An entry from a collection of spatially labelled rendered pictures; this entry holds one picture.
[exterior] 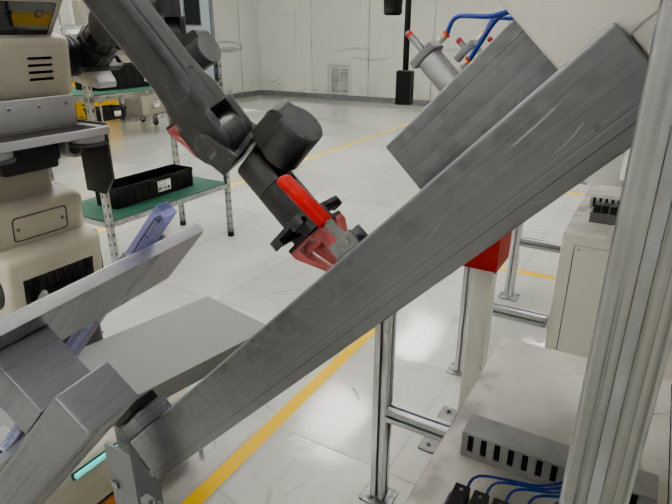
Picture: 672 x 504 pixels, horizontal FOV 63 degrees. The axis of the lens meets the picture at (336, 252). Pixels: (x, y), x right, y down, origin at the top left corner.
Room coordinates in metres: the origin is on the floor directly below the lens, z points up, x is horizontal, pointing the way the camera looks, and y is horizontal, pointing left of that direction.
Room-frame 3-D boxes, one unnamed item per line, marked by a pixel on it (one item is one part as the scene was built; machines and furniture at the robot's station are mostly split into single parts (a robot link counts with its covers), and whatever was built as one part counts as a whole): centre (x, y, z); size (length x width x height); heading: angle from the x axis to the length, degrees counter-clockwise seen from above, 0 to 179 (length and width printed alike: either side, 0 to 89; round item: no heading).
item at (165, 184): (3.03, 1.08, 0.41); 0.57 x 0.17 x 0.11; 150
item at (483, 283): (1.41, -0.42, 0.39); 0.24 x 0.24 x 0.78; 60
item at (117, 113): (6.75, 2.78, 0.29); 0.40 x 0.30 x 0.14; 150
